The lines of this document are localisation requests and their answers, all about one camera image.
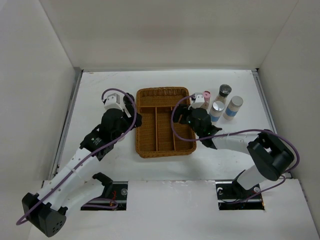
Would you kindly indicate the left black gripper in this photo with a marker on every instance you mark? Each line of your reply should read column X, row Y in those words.
column 130, row 120

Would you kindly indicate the pink cap spice bottle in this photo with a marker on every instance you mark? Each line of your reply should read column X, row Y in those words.
column 207, row 97

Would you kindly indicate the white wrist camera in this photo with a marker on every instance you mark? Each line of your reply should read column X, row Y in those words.
column 197, row 100
column 112, row 101

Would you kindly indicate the brown wicker divided tray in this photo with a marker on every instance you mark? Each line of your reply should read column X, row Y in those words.
column 155, row 138

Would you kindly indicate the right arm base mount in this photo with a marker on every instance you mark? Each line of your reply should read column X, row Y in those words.
column 232, row 198

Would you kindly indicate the silver cap blue label jar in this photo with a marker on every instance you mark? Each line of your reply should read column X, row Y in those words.
column 216, row 111

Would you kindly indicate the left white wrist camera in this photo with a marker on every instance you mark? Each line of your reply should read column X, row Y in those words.
column 112, row 101

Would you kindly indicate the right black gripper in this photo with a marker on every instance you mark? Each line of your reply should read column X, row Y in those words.
column 182, row 109

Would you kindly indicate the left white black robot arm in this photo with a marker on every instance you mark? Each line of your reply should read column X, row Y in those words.
column 80, row 181

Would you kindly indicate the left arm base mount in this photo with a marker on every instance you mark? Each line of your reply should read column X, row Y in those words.
column 114, row 199

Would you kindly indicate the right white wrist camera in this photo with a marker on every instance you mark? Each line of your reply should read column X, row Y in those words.
column 197, row 100

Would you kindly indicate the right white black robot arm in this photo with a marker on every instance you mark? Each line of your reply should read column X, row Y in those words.
column 272, row 155

